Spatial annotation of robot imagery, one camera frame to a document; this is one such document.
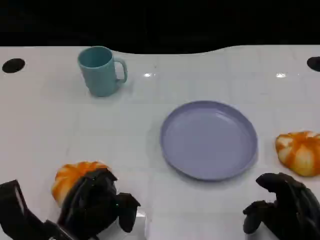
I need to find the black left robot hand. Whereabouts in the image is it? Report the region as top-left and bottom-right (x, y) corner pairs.
(56, 168), (142, 238)

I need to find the lilac plate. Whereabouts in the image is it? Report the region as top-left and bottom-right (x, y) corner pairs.
(159, 100), (259, 181)

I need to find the black table cable hole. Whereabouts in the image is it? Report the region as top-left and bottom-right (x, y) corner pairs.
(1, 58), (26, 74)
(306, 56), (320, 72)

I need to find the orange and white bread roll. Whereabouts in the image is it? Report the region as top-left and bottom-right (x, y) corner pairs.
(275, 130), (320, 178)
(51, 161), (112, 208)

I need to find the pale green mug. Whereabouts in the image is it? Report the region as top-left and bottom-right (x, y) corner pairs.
(77, 45), (128, 97)

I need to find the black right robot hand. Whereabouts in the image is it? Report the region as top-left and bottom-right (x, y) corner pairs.
(242, 172), (320, 240)

